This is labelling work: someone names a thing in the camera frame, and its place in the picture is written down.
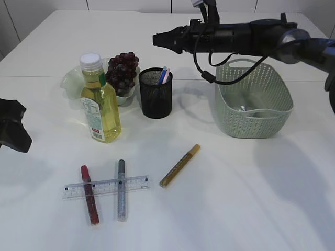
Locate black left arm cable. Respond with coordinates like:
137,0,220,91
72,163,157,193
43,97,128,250
193,23,270,86

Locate silver glitter marker pen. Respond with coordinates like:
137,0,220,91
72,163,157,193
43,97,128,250
117,159,126,222

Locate gold glitter marker pen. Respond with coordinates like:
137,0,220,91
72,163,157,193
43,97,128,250
159,144,200,188

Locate red glitter marker pen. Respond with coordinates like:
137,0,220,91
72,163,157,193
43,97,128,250
81,165,99,225

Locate yellow oil bottle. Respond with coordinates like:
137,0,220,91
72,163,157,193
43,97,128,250
80,53,121,143

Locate blue capped scissors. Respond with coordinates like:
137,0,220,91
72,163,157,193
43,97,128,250
157,66,167,85

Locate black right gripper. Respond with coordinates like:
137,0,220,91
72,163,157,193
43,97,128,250
1,99,32,153

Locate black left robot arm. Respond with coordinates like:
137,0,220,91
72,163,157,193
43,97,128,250
152,13,334,107

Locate black mesh pen holder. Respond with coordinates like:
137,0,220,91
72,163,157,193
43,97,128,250
139,67,173,119

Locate clear plastic ruler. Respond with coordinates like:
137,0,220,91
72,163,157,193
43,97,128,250
61,175,150,200

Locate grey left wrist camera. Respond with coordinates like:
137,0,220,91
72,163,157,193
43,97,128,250
191,0,220,24

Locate green woven plastic basket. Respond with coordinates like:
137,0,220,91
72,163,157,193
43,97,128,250
215,63,294,139

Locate pink capped scissors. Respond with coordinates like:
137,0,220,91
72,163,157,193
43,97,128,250
162,68,170,84

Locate purple artificial grape bunch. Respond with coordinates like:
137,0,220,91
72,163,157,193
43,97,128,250
105,51,139,96

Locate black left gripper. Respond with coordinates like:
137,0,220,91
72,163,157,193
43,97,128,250
152,23,251,53

